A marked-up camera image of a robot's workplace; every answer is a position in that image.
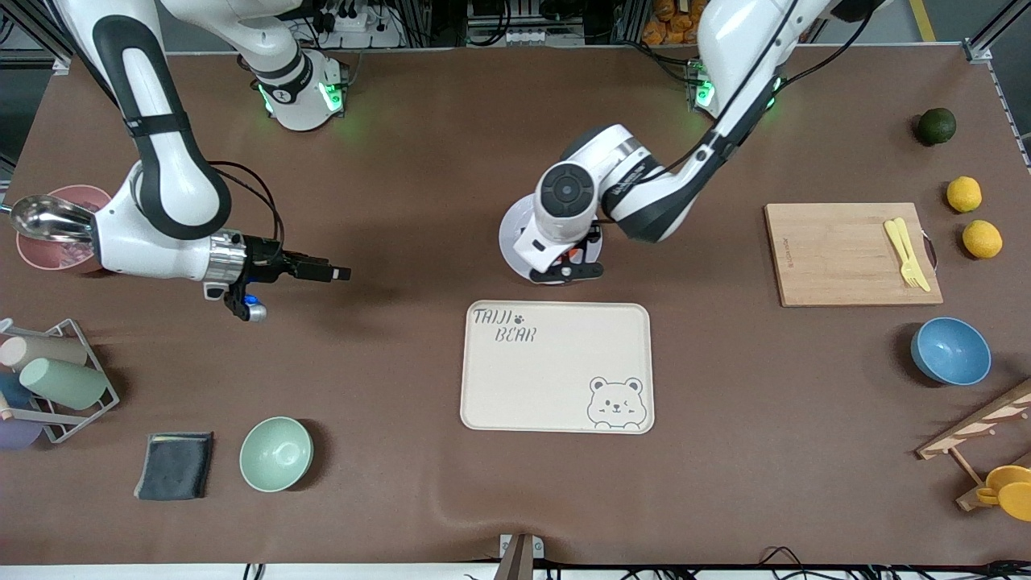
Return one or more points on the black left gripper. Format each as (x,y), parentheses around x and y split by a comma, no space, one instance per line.
(594,234)

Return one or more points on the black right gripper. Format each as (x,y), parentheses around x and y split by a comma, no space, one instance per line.
(264,256)

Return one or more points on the pale white round plate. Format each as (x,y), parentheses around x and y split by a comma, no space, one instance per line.
(509,242)

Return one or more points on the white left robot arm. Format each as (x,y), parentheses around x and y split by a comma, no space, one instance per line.
(644,193)

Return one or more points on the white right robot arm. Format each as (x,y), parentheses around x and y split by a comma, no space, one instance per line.
(161,161)

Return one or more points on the brown table cover mat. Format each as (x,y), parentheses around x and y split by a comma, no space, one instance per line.
(403,161)

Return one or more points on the cream tray with bear print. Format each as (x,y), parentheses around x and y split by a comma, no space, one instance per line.
(548,379)

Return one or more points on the pale green bowl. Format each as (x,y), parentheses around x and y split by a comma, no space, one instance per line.
(275,454)

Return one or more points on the white power strip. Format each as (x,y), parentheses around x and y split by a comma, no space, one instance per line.
(354,34)
(527,36)

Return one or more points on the pile of orange fruit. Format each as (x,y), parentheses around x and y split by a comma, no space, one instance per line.
(676,22)

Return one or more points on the dark grey folded cloth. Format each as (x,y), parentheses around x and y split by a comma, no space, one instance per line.
(174,466)

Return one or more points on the wooden cutting board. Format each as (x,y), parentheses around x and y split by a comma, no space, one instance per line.
(838,258)

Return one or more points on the pink bowl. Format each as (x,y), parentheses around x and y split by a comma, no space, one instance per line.
(48,254)

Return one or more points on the shiny metal scoop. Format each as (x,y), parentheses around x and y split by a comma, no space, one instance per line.
(48,217)

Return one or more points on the pale green cup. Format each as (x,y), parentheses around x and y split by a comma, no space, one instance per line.
(64,383)

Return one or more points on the beige cup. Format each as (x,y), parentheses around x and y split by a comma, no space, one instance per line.
(40,352)

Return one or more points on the yellow plastic fork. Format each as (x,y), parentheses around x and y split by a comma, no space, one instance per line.
(895,236)

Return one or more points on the yellow plastic knife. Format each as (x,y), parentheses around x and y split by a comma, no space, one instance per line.
(904,234)

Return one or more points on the blue cup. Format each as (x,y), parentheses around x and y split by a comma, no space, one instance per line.
(11,391)

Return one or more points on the purple cup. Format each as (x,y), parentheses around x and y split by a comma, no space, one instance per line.
(16,433)

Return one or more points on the dark green round fruit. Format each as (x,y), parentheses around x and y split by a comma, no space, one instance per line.
(937,126)

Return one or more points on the blue bowl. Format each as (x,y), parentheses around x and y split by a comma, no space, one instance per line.
(950,350)

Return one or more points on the yellow lemon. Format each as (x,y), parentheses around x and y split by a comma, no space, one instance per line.
(964,194)
(983,239)

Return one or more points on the wooden mug rack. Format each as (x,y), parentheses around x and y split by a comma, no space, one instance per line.
(966,427)

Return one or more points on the yellow mug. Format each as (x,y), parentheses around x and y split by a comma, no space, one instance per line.
(1015,495)

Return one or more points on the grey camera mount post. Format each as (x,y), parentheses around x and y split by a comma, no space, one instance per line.
(515,560)

